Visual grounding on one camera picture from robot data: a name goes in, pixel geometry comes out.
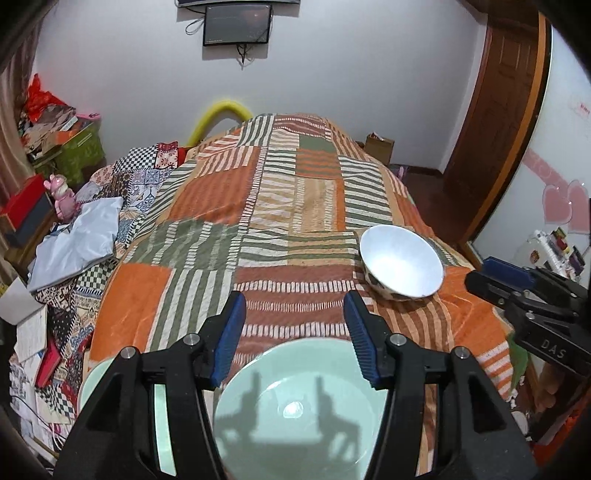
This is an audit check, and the red book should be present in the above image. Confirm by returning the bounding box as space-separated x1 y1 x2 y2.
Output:
34 344 64 389

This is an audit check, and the pile of colourful packets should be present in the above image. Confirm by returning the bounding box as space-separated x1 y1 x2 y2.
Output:
526 226 588 278

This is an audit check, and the black wall screen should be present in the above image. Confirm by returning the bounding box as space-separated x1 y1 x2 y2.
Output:
203 4 273 47

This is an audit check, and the orange striped patchwork blanket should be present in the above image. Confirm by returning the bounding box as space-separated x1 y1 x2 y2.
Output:
90 112 523 480

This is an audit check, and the brown cardboard box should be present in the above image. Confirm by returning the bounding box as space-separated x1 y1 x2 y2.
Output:
365 133 396 166

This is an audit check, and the white bowl with dark spots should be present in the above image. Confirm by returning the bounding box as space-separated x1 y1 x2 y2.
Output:
359 224 445 302

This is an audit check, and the pink heart sticker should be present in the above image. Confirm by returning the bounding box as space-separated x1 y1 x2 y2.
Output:
567 180 591 234
542 184 573 222

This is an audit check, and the green patterned box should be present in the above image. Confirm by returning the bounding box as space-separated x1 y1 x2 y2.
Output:
32 124 106 188

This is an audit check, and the pile of papers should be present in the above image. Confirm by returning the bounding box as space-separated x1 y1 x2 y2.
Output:
18 104 100 153

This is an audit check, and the white paper sheet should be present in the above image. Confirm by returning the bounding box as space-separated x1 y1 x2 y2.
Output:
0 279 47 325

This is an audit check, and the checkered patchwork quilt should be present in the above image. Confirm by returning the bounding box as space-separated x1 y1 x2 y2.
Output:
9 141 186 462

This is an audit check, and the striped brown curtain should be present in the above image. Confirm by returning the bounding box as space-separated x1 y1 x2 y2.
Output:
0 0 56 278

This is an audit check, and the person's right hand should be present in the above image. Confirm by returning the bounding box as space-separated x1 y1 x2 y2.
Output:
531 357 571 414

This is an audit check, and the pink toy figure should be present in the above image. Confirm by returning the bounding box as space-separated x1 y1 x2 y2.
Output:
44 174 79 222

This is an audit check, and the red and grey box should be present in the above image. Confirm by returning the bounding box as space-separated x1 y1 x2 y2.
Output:
0 174 54 251

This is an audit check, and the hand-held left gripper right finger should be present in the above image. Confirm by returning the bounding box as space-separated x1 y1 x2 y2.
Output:
343 290 541 480

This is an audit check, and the pale grey folded cloth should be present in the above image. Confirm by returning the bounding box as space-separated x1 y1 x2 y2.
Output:
28 196 125 292

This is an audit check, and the pale green plate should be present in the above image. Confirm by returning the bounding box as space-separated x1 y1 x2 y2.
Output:
213 338 393 480

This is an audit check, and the red plastic bag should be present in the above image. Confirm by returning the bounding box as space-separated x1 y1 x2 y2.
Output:
25 74 70 116

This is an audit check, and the brown wooden door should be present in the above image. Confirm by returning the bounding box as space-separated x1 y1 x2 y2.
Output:
441 11 553 252

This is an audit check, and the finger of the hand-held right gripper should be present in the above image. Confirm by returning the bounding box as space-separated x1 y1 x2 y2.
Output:
465 271 546 320
482 257 588 302

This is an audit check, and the open notebook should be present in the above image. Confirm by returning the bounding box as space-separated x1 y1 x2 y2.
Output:
15 305 50 364

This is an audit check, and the yellow foam tube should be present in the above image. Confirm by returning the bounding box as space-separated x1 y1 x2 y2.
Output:
187 99 252 145

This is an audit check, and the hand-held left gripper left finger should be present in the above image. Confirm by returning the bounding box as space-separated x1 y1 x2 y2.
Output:
53 291 247 480

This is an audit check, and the light green plate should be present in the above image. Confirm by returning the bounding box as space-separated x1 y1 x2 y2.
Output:
78 357 178 478

